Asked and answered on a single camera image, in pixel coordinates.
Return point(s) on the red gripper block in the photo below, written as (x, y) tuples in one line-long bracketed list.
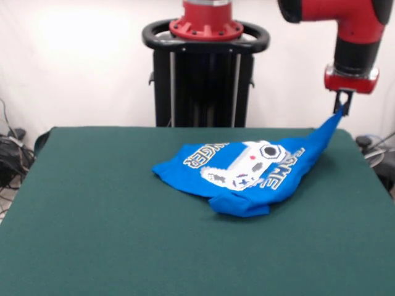
[(351, 82)]

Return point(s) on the blue printed T-shirt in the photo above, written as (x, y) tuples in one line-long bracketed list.
[(191, 182)]

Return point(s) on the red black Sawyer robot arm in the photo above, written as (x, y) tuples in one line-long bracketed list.
[(355, 27)]

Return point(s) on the dark green table cloth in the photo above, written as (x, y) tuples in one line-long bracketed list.
[(92, 231)]

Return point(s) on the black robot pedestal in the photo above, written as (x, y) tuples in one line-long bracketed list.
[(200, 86)]

